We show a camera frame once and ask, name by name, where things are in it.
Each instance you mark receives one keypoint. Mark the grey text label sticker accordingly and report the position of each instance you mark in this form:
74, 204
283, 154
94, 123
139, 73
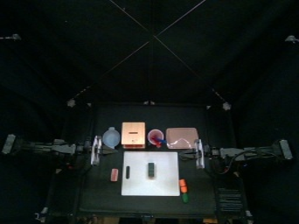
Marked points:
230, 200

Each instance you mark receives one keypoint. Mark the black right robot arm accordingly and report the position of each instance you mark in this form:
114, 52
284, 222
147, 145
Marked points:
252, 151

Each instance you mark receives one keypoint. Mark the grey frame clamp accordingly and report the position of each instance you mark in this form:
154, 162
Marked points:
148, 102
291, 38
13, 37
226, 106
71, 102

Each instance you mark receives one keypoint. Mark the orange toy carrot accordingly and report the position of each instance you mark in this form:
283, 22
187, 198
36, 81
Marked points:
183, 185

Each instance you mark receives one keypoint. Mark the pink red toy block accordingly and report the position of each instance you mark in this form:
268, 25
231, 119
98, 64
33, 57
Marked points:
114, 175

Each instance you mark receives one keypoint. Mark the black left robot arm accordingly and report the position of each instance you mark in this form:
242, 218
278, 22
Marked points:
43, 147

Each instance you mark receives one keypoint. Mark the wooden box with slot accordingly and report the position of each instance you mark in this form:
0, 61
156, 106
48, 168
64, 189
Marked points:
132, 135

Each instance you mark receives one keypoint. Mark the dark green sushi roll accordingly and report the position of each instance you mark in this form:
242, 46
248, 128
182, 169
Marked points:
151, 170

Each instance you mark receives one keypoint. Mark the white cutting board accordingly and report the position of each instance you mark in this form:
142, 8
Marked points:
155, 186

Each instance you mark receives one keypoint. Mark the clear cup with pink rim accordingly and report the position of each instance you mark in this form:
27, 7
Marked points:
155, 135

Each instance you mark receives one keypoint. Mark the red and blue toy utensils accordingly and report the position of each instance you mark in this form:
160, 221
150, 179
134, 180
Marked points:
158, 141

